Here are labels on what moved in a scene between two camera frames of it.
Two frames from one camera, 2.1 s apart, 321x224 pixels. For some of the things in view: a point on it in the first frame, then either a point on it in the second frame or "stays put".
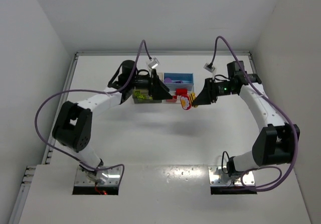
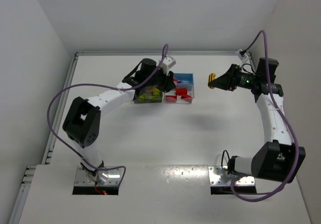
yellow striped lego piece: x=192 y=96 → x=211 y=77
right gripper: x=213 y=91 → x=232 y=77
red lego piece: x=181 y=91 stays put
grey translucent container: x=141 y=96 stays put
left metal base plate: x=113 y=179 stays put
